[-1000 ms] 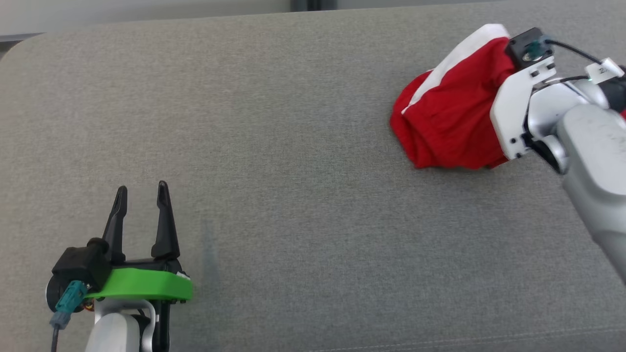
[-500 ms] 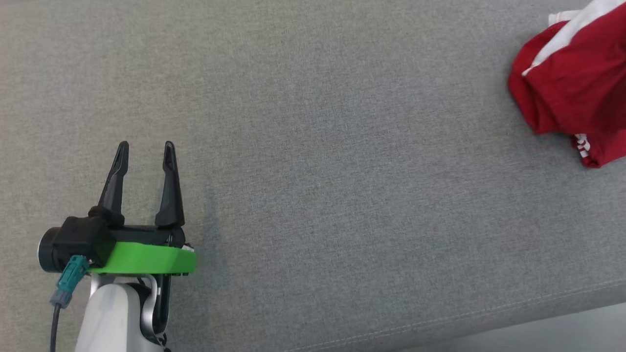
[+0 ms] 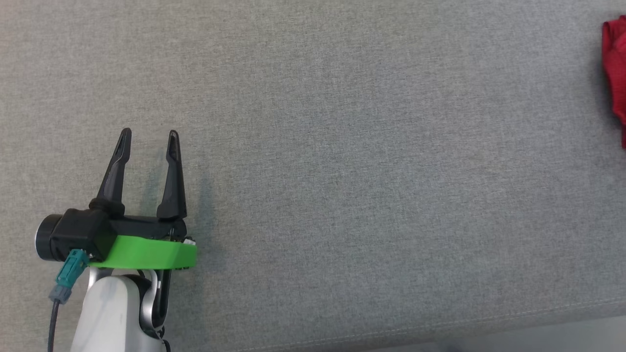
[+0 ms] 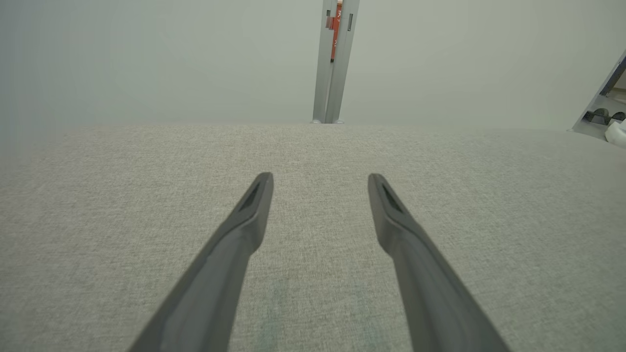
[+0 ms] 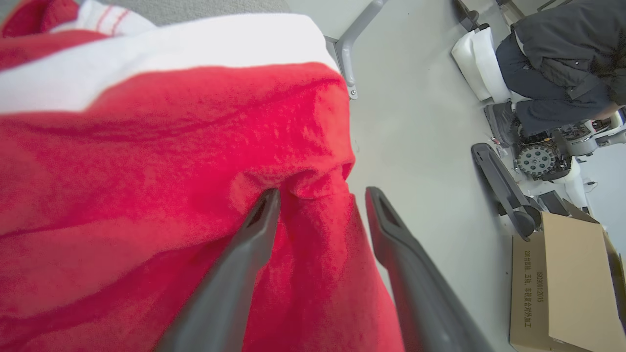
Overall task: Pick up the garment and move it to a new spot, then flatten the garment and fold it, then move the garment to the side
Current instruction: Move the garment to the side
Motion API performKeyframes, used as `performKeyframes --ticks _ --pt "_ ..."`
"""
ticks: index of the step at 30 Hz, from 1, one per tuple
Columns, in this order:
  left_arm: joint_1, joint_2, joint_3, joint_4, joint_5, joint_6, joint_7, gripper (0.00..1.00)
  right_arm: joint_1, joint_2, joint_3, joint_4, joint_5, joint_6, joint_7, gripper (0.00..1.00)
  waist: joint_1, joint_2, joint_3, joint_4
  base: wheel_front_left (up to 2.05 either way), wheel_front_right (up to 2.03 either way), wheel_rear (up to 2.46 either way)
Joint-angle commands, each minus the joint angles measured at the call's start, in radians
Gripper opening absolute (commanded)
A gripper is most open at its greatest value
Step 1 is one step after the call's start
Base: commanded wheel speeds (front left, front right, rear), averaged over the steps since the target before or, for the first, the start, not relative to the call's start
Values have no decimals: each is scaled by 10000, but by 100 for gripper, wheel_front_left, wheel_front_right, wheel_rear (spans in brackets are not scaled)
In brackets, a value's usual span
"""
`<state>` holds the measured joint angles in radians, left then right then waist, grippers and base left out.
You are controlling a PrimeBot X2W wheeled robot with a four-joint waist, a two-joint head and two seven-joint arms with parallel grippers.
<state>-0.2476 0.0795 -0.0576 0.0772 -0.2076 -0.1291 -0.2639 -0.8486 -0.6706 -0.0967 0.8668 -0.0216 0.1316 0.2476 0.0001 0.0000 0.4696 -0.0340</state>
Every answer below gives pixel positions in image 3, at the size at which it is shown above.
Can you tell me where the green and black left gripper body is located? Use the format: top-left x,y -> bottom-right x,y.
88,218 -> 198,271

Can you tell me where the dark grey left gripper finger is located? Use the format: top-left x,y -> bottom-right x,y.
156,130 -> 188,220
89,128 -> 133,219

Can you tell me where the red shirt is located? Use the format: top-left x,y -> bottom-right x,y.
602,15 -> 626,149

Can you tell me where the teal plug left camera cable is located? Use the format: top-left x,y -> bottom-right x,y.
47,248 -> 89,352

